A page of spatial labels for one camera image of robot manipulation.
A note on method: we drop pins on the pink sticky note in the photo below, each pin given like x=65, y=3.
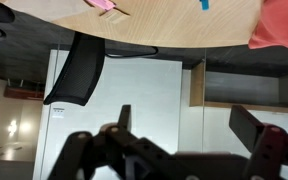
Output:
x=100, y=4

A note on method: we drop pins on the red stool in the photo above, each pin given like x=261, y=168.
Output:
x=24, y=93

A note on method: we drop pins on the orange fleece blanket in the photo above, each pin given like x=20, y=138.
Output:
x=280, y=23

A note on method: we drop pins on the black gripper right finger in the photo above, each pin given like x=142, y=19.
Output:
x=267, y=143

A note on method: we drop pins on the blue marker pen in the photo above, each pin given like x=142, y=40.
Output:
x=204, y=4

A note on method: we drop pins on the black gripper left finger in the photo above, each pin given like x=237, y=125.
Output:
x=117, y=146

